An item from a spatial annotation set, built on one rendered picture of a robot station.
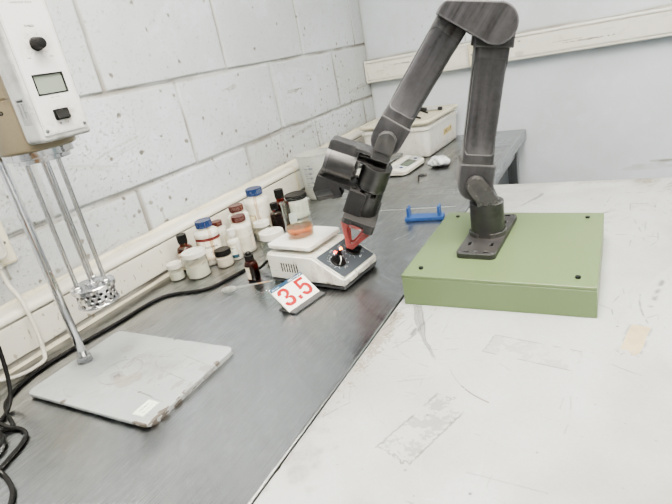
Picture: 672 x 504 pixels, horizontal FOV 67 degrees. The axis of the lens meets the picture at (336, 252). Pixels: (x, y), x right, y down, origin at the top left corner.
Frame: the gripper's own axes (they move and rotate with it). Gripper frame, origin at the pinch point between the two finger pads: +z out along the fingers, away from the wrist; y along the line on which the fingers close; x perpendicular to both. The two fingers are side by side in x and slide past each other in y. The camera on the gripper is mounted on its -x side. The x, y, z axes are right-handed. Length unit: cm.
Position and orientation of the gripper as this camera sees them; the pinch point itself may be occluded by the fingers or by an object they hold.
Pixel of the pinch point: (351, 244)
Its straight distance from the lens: 106.8
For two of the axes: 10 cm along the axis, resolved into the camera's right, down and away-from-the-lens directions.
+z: -2.4, 7.6, 6.0
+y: -2.2, 5.6, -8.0
